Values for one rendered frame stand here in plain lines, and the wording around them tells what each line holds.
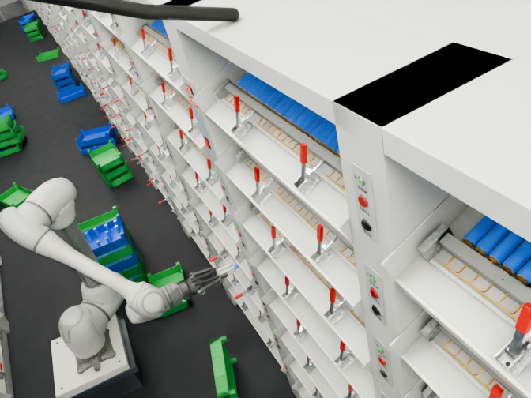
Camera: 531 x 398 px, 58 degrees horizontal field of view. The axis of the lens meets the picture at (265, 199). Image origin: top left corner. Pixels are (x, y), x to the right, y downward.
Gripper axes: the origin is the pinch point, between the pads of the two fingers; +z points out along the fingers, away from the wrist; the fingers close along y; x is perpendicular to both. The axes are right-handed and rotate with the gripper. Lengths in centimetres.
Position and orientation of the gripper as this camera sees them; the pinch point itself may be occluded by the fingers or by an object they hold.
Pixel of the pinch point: (225, 271)
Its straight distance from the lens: 200.4
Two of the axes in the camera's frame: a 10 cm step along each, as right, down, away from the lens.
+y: -4.7, -4.7, 7.5
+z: 8.7, -3.6, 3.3
